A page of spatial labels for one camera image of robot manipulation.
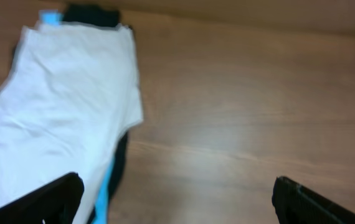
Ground black folded garment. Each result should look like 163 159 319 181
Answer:
63 3 128 224

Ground light blue folded garment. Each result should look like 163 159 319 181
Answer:
39 9 114 224

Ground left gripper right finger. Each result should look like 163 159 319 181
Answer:
272 176 355 224

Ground beige folded shorts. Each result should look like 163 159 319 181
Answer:
0 24 143 223

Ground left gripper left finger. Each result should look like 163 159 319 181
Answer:
0 172 84 224

